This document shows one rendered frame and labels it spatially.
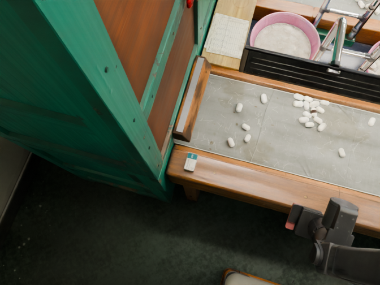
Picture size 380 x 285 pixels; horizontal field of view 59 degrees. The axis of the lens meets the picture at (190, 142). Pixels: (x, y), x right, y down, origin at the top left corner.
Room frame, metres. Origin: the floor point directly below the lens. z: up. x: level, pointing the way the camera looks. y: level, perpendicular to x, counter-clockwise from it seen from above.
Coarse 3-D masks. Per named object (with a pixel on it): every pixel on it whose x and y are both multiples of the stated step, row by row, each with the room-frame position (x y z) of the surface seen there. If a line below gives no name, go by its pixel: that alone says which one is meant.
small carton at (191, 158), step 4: (188, 152) 0.29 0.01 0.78; (188, 156) 0.28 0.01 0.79; (192, 156) 0.27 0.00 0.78; (196, 156) 0.27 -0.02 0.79; (188, 160) 0.26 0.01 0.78; (192, 160) 0.26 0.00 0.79; (196, 160) 0.26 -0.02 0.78; (188, 164) 0.25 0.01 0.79; (192, 164) 0.25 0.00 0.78; (184, 168) 0.24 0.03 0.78; (188, 168) 0.23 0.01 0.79; (192, 168) 0.23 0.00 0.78
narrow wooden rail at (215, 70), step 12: (216, 72) 0.59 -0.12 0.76; (228, 72) 0.59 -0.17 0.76; (240, 72) 0.58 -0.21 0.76; (264, 84) 0.53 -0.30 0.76; (276, 84) 0.52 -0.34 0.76; (288, 84) 0.52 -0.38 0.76; (312, 96) 0.47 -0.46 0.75; (324, 96) 0.46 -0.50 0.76; (336, 96) 0.45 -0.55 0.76; (360, 108) 0.40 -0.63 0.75; (372, 108) 0.39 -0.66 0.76
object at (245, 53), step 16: (256, 48) 0.47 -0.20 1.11; (240, 64) 0.45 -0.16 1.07; (256, 64) 0.44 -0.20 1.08; (272, 64) 0.43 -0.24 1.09; (288, 64) 0.42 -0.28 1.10; (304, 64) 0.41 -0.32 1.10; (320, 64) 0.41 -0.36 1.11; (288, 80) 0.40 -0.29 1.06; (304, 80) 0.39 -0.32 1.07; (320, 80) 0.38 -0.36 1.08; (336, 80) 0.37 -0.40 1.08; (352, 80) 0.36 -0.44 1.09; (368, 80) 0.35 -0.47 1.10; (352, 96) 0.33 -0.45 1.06; (368, 96) 0.32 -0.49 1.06
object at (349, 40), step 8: (328, 0) 0.76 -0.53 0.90; (376, 0) 0.71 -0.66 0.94; (320, 8) 0.77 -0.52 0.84; (328, 8) 0.76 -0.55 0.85; (368, 8) 0.72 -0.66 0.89; (376, 8) 0.71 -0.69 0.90; (320, 16) 0.76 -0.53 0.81; (352, 16) 0.73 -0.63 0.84; (360, 16) 0.72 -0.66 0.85; (368, 16) 0.71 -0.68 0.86; (360, 24) 0.71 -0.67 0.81; (320, 32) 0.75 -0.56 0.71; (328, 32) 0.75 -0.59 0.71; (352, 32) 0.71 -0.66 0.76; (320, 40) 0.74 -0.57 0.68; (344, 40) 0.71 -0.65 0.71; (352, 40) 0.70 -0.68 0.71
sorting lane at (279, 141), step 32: (224, 96) 0.50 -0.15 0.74; (256, 96) 0.49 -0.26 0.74; (288, 96) 0.48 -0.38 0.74; (224, 128) 0.38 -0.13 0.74; (256, 128) 0.37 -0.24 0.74; (288, 128) 0.36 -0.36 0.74; (352, 128) 0.33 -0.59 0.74; (256, 160) 0.25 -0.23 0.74; (288, 160) 0.24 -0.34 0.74; (320, 160) 0.23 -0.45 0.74; (352, 160) 0.22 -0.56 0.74
